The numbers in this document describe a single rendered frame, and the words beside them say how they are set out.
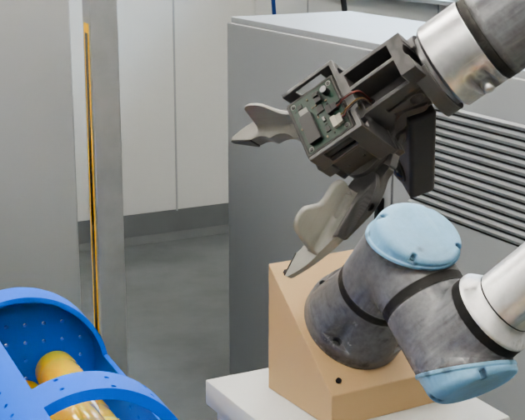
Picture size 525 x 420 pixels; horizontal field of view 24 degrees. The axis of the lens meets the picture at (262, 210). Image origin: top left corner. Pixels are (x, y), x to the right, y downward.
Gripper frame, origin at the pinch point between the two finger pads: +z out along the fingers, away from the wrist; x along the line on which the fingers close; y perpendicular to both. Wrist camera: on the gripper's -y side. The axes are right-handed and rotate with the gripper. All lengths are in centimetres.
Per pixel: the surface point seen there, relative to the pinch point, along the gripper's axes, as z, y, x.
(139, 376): 204, -289, -160
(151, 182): 236, -408, -329
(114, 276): 86, -109, -80
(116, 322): 92, -114, -73
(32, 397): 53, -30, -16
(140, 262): 247, -389, -275
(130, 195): 247, -400, -324
